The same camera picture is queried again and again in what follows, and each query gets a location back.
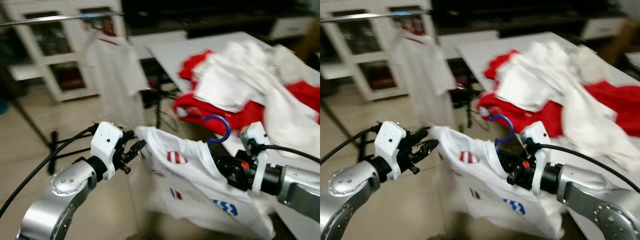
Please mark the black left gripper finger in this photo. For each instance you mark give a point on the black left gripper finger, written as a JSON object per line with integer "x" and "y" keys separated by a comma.
{"x": 135, "y": 155}
{"x": 423, "y": 155}
{"x": 137, "y": 146}
{"x": 427, "y": 145}

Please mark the blue clothes hanger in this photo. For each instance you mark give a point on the blue clothes hanger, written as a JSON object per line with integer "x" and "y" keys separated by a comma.
{"x": 512, "y": 129}
{"x": 228, "y": 128}

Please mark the white t-shirt with logos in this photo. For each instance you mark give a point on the white t-shirt with logos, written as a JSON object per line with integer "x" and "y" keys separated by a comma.
{"x": 190, "y": 200}
{"x": 480, "y": 200}

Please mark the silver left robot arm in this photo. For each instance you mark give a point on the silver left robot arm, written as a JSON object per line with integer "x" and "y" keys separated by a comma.
{"x": 350, "y": 200}
{"x": 55, "y": 200}

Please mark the red clothes hanger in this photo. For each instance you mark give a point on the red clothes hanger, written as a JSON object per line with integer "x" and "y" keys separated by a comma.
{"x": 417, "y": 37}
{"x": 111, "y": 40}

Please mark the red cloth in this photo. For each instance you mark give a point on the red cloth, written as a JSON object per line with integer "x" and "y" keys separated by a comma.
{"x": 542, "y": 117}
{"x": 240, "y": 120}

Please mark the white glass-door cabinet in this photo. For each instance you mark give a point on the white glass-door cabinet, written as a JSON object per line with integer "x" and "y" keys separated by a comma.
{"x": 382, "y": 55}
{"x": 72, "y": 57}

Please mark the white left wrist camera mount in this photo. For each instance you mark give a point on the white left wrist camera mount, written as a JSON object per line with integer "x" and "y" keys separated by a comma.
{"x": 389, "y": 145}
{"x": 105, "y": 145}

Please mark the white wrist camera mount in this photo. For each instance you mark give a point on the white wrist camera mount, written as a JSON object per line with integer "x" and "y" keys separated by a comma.
{"x": 389, "y": 145}
{"x": 534, "y": 135}
{"x": 105, "y": 145}
{"x": 255, "y": 135}

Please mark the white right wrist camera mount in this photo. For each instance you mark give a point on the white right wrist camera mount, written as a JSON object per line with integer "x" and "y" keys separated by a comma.
{"x": 255, "y": 135}
{"x": 534, "y": 135}

